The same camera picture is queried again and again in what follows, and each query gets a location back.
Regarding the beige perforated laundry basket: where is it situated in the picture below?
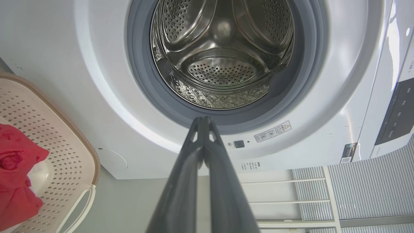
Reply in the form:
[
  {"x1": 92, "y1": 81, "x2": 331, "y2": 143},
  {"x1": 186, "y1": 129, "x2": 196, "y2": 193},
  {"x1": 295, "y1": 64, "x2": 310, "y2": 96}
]
[{"x1": 0, "y1": 73, "x2": 101, "y2": 233}]

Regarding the black product label sticker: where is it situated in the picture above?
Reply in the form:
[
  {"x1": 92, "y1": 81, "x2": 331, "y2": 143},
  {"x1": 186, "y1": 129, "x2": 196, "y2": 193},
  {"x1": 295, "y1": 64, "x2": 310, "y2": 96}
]
[{"x1": 340, "y1": 142, "x2": 358, "y2": 164}]

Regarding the grey ribbed cabinet panel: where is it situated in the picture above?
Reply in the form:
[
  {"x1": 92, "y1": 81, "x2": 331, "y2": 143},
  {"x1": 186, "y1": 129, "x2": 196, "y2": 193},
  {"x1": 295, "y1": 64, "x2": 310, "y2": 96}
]
[{"x1": 327, "y1": 134, "x2": 414, "y2": 233}]

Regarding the red and white garment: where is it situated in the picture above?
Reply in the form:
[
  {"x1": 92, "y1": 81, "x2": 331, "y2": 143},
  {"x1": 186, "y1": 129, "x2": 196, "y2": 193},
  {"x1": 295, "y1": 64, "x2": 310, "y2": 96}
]
[{"x1": 0, "y1": 123, "x2": 54, "y2": 231}]

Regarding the grey rubber door gasket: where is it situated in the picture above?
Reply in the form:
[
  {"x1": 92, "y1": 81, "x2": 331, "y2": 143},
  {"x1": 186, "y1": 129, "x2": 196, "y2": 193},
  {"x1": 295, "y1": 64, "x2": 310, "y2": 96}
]
[{"x1": 126, "y1": 0, "x2": 329, "y2": 135}]

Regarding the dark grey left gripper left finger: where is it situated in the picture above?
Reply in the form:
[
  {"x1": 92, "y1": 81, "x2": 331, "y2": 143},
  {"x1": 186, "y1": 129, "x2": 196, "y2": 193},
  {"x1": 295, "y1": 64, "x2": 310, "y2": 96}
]
[{"x1": 146, "y1": 117, "x2": 204, "y2": 233}]

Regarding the white front-load washing machine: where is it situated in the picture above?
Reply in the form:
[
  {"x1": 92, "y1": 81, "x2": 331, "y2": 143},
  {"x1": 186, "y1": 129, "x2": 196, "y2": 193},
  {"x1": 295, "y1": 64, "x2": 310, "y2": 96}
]
[{"x1": 0, "y1": 0, "x2": 414, "y2": 180}]

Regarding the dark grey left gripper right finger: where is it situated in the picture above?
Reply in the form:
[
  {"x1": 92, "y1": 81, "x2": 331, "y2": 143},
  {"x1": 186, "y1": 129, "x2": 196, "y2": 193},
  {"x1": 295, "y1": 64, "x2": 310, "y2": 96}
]
[{"x1": 204, "y1": 116, "x2": 260, "y2": 233}]

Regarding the white shelf rack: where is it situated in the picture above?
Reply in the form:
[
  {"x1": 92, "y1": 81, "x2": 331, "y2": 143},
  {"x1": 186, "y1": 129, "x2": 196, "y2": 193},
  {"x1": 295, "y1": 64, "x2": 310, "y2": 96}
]
[{"x1": 239, "y1": 166, "x2": 343, "y2": 233}]

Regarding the white warning sticker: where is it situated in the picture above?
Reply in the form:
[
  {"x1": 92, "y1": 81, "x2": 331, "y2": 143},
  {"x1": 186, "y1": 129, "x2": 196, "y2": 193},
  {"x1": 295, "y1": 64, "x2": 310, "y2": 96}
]
[{"x1": 254, "y1": 121, "x2": 292, "y2": 143}]

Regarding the perforated steel washer drum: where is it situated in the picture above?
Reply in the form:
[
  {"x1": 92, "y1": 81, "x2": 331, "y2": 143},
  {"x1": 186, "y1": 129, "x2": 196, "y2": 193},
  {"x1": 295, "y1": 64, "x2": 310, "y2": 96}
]
[{"x1": 150, "y1": 0, "x2": 295, "y2": 110}]

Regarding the black washer control panel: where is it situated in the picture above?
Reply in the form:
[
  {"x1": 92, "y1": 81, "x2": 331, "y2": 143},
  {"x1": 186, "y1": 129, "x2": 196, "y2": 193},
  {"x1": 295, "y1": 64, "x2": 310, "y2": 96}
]
[{"x1": 375, "y1": 78, "x2": 414, "y2": 146}]

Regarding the round white filter cover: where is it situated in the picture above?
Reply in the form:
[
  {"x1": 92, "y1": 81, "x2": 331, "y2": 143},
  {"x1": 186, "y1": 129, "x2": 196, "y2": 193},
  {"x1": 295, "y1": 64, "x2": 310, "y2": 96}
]
[{"x1": 96, "y1": 148, "x2": 128, "y2": 171}]

